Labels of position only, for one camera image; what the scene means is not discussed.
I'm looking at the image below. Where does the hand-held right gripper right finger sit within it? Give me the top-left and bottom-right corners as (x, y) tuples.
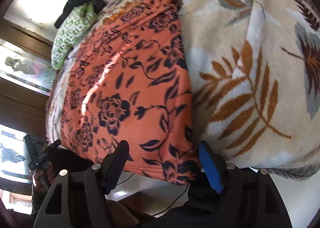
(198, 140), (293, 228)

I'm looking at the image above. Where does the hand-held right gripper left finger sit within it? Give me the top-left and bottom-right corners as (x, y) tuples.
(32, 140), (130, 228)

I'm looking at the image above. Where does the orange floral cloth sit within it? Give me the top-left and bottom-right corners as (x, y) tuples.
(60, 0), (200, 185)

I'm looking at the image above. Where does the person's left hand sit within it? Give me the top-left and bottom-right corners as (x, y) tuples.
(32, 163), (57, 194)

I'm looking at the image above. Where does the wooden wardrobe with glass panels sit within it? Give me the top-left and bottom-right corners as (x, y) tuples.
(0, 20), (56, 188)

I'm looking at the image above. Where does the leaf print fleece blanket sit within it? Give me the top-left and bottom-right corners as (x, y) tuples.
(45, 0), (320, 181)

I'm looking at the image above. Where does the green patterned pillow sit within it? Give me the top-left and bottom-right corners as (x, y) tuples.
(51, 3), (98, 70)

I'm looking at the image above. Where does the black cloth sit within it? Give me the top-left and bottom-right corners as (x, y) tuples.
(54, 0), (108, 29)

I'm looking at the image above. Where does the black cable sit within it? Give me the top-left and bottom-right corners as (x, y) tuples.
(152, 184), (190, 217)

